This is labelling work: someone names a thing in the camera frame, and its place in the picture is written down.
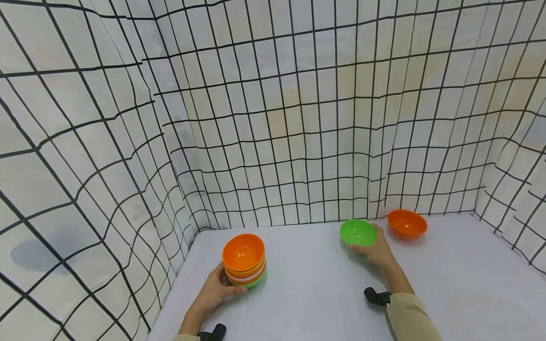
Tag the person's left hand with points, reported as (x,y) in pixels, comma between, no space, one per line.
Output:
(213,293)

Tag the stack of coloured plastic bowls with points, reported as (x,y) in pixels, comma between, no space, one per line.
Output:
(244,253)

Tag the orange plastic bowl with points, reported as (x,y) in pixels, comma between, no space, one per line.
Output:
(407,223)

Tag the person's left forearm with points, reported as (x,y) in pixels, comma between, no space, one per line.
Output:
(192,324)

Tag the green plastic bowl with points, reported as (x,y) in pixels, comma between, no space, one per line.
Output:
(357,232)

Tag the person's left thumb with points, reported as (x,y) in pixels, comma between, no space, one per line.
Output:
(235,291)

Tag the person's left index finger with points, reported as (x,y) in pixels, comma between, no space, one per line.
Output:
(220,272)

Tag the person's right index finger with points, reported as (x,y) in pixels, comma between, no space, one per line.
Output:
(378,233)

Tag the person's right thumb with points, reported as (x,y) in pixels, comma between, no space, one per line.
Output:
(359,247)

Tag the person's right hand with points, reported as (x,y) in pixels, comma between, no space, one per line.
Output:
(379,255)

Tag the person's right forearm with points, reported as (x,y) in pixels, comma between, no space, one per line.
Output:
(407,312)

